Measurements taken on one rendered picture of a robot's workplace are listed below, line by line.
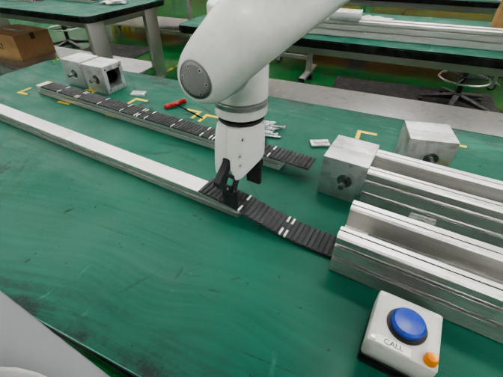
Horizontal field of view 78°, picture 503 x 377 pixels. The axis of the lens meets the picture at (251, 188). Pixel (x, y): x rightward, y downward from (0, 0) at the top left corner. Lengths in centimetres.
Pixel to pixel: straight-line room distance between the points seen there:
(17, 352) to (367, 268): 44
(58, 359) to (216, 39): 35
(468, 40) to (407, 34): 28
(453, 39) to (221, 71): 175
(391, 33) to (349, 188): 143
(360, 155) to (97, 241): 54
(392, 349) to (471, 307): 15
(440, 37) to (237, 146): 166
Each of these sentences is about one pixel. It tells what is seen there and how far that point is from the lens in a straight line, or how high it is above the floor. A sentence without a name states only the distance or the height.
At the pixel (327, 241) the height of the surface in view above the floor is 79.
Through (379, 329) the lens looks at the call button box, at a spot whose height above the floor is 84.
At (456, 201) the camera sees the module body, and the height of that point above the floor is 86.
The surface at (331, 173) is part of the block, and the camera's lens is 67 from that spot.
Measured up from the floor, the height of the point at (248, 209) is 81.
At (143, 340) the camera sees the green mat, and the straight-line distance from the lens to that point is 51.
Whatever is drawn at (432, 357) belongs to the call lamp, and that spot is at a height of 85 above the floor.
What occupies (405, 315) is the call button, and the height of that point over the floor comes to 85.
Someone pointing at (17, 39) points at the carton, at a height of 43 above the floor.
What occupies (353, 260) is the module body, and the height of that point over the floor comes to 83.
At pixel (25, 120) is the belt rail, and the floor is 81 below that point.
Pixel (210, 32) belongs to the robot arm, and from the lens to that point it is 37.
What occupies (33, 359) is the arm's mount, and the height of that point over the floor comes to 92.
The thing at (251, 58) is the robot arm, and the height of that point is 112.
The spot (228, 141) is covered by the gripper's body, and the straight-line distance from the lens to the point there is 49.
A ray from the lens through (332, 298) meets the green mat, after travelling 53.
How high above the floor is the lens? 122
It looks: 39 degrees down
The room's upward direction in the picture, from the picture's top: straight up
